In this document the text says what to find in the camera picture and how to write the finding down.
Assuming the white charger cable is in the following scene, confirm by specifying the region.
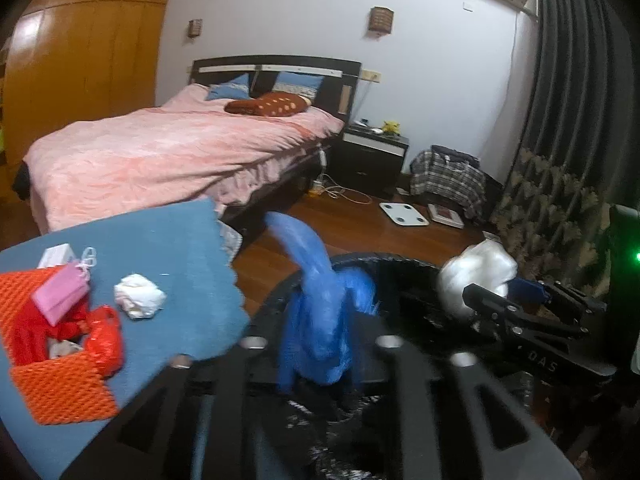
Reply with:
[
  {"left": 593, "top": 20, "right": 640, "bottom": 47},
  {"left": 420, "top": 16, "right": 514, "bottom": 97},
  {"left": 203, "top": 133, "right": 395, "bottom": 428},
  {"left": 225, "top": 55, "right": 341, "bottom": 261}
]
[{"left": 308, "top": 171, "right": 374, "bottom": 206}]

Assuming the brown polka dot pillow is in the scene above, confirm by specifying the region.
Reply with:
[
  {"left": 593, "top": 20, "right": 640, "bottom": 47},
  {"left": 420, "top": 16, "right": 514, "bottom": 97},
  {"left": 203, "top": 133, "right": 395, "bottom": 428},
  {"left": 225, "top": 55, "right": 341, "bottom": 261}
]
[{"left": 224, "top": 92, "right": 311, "bottom": 117}]

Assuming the left wall lamp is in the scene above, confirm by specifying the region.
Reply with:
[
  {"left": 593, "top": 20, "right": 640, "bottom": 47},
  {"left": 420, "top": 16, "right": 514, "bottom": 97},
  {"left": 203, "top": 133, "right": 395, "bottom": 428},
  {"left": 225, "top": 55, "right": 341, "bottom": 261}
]
[{"left": 186, "top": 18, "right": 203, "bottom": 39}]

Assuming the blue pillow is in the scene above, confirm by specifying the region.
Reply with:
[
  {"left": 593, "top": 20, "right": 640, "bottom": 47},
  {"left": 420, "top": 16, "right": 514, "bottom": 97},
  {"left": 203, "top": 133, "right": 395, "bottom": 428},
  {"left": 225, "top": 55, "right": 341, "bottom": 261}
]
[
  {"left": 205, "top": 73, "right": 250, "bottom": 101},
  {"left": 272, "top": 72, "right": 324, "bottom": 102}
]

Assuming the dark patterned curtain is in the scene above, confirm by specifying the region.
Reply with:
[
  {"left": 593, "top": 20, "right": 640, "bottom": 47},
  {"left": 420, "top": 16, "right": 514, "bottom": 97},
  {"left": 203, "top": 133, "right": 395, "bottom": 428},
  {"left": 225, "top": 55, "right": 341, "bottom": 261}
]
[{"left": 491, "top": 0, "right": 639, "bottom": 297}]

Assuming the yellow plush toy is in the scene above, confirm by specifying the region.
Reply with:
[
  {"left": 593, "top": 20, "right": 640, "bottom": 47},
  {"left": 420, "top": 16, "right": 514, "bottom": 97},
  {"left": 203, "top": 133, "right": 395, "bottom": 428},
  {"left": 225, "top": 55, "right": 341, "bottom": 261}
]
[{"left": 382, "top": 120, "right": 400, "bottom": 136}]

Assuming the red plastic bag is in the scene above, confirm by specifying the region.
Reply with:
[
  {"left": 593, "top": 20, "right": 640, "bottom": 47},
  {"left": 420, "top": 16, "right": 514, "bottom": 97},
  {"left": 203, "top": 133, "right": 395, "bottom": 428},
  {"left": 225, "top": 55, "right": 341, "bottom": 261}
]
[{"left": 6, "top": 300, "right": 125, "bottom": 378}]

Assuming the black round trash bin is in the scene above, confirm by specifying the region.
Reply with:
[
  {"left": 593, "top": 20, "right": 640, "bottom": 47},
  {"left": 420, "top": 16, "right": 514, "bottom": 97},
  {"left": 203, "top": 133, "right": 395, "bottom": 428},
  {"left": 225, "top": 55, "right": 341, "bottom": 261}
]
[{"left": 244, "top": 251, "right": 551, "bottom": 480}]

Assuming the wall power socket strip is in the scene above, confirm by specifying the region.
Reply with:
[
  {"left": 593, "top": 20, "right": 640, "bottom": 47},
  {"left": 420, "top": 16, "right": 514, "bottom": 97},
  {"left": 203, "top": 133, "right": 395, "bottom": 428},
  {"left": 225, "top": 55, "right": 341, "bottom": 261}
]
[{"left": 360, "top": 70, "right": 382, "bottom": 82}]

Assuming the wooden wardrobe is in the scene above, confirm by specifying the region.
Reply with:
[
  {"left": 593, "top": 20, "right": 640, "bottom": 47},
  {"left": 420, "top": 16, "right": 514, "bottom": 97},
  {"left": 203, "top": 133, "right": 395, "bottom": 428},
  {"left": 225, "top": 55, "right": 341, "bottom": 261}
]
[{"left": 1, "top": 0, "right": 168, "bottom": 166}]

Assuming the wall lamp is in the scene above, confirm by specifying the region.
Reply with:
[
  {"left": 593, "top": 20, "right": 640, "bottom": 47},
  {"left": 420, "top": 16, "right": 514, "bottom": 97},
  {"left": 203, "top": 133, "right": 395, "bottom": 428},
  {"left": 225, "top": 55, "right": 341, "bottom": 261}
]
[
  {"left": 367, "top": 6, "right": 394, "bottom": 35},
  {"left": 186, "top": 18, "right": 203, "bottom": 39}
]

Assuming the dark wooden bed frame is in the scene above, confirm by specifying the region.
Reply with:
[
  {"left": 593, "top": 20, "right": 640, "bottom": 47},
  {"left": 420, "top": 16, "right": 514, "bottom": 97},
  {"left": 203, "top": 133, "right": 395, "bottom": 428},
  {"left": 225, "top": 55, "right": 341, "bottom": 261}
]
[{"left": 189, "top": 54, "right": 362, "bottom": 246}]

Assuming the pink bed quilt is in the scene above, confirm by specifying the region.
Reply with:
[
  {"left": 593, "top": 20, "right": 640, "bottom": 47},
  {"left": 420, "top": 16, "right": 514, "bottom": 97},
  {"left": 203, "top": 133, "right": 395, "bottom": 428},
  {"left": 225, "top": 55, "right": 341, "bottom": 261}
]
[{"left": 23, "top": 84, "right": 344, "bottom": 234}]

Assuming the white red floor book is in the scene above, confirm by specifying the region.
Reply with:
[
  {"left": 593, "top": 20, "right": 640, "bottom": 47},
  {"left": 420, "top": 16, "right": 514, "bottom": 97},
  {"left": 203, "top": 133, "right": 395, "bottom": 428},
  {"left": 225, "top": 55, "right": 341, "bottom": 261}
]
[{"left": 426, "top": 204, "right": 464, "bottom": 229}]

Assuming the small white box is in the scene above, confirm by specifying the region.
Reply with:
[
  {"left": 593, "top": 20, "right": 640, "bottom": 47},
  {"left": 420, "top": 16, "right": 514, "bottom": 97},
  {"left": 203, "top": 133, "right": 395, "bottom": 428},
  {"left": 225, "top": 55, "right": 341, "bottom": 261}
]
[{"left": 37, "top": 243, "right": 76, "bottom": 269}]

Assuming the right wall lamp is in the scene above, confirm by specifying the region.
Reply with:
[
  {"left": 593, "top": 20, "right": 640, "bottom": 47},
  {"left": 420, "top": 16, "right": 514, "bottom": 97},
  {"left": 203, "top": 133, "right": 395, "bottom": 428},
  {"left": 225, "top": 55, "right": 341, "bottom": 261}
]
[{"left": 367, "top": 6, "right": 394, "bottom": 35}]

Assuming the crumpled white tissue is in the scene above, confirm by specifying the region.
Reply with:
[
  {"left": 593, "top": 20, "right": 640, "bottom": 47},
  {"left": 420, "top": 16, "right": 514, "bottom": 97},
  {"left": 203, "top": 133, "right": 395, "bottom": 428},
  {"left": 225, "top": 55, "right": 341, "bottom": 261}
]
[{"left": 114, "top": 274, "right": 166, "bottom": 321}]

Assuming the plaid cloth on chair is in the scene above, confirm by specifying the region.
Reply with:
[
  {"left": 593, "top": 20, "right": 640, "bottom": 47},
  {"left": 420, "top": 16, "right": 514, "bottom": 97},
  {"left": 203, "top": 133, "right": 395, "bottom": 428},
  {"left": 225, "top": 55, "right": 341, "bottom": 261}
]
[{"left": 409, "top": 145, "right": 486, "bottom": 219}]

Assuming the blue plastic bag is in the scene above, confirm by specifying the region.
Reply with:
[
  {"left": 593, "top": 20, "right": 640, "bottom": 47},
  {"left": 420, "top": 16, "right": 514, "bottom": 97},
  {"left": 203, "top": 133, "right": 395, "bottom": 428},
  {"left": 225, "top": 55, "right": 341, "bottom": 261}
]
[{"left": 266, "top": 212, "right": 378, "bottom": 392}]

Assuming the black bedside cabinet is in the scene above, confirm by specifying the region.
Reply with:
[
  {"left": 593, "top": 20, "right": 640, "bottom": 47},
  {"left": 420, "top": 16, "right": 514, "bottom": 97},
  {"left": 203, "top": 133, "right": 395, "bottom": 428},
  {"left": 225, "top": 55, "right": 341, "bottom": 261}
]
[{"left": 329, "top": 124, "right": 409, "bottom": 200}]

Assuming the white plastic wrap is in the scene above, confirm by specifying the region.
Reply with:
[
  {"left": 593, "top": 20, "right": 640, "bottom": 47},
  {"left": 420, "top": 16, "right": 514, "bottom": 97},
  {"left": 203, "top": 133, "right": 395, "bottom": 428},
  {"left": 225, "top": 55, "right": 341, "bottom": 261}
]
[{"left": 436, "top": 240, "right": 518, "bottom": 321}]

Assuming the left blue pillow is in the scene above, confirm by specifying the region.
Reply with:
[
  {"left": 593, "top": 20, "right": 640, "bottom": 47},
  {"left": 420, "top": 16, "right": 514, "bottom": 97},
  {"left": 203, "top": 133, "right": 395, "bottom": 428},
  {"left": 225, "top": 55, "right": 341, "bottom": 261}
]
[{"left": 205, "top": 73, "right": 250, "bottom": 101}]

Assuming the pink knotted cloth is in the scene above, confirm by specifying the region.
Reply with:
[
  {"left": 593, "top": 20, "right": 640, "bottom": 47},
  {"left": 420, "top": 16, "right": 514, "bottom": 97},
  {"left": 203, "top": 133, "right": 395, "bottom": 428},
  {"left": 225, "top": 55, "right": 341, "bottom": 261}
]
[{"left": 30, "top": 261, "right": 90, "bottom": 326}]

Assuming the right blue pillow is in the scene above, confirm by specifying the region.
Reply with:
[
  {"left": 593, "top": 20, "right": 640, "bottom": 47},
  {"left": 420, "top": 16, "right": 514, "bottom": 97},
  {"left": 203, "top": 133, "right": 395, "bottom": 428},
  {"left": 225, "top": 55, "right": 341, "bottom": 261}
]
[{"left": 272, "top": 72, "right": 324, "bottom": 102}]

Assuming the white bathroom scale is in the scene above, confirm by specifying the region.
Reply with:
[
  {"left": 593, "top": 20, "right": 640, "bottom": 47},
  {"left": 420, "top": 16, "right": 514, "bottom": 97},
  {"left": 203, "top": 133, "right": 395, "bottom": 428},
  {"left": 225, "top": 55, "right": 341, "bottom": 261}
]
[{"left": 380, "top": 203, "right": 428, "bottom": 226}]

